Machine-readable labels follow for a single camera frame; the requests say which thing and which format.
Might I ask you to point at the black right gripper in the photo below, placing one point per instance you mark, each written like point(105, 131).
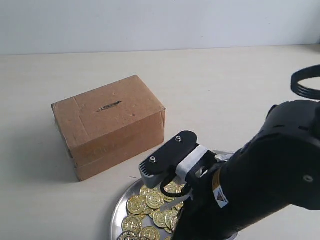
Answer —
point(213, 210)

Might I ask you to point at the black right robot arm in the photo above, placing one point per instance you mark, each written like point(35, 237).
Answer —
point(279, 167)

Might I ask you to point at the brown cardboard slotted box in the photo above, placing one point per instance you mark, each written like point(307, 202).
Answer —
point(109, 125)

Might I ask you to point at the gold coin top centre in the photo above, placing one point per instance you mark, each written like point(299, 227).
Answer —
point(172, 189)

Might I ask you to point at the gold coin lower centre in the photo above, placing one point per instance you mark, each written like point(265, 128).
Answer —
point(159, 218)

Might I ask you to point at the gold coin upper left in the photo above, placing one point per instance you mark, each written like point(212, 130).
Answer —
point(154, 199)

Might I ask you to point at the gold coin bottom left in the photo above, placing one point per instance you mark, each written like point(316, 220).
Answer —
point(150, 233)

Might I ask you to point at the round steel plate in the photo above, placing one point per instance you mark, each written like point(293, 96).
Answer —
point(120, 212)

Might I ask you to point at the gold coin far left top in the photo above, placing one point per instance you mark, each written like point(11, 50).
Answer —
point(144, 190)

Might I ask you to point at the gold coin lower left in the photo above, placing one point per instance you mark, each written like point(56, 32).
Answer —
point(132, 223)

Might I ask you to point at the gold coin bottom edge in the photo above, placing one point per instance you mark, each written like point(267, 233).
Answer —
point(127, 235)

